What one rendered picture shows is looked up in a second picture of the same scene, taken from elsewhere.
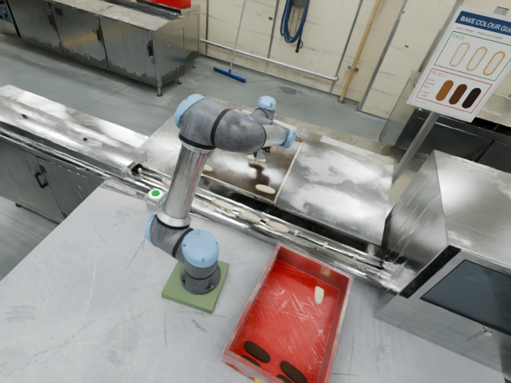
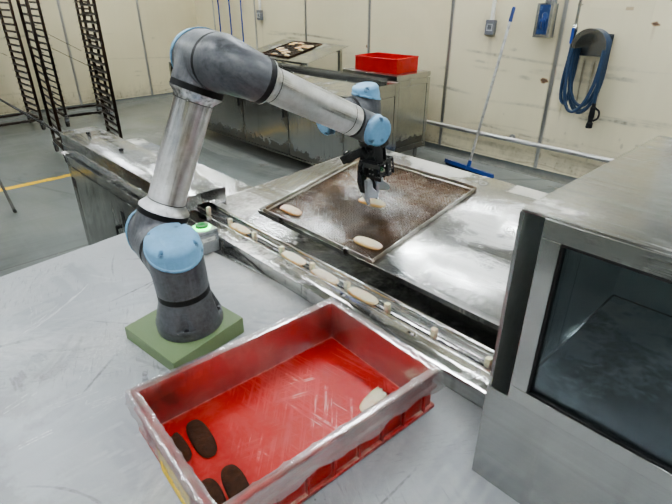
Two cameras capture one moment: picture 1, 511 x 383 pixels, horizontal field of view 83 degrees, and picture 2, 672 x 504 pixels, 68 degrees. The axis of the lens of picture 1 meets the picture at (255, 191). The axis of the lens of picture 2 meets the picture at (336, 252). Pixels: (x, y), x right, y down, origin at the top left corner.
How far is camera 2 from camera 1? 0.74 m
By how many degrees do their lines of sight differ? 31
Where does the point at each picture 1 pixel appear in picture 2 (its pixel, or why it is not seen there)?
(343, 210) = (499, 286)
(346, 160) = not seen: hidden behind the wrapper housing
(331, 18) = (657, 67)
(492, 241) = (653, 220)
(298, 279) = (351, 371)
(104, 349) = (17, 368)
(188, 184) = (174, 147)
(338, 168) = not seen: hidden behind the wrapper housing
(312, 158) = (477, 212)
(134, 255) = (133, 290)
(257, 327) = (229, 409)
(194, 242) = (163, 233)
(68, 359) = not seen: outside the picture
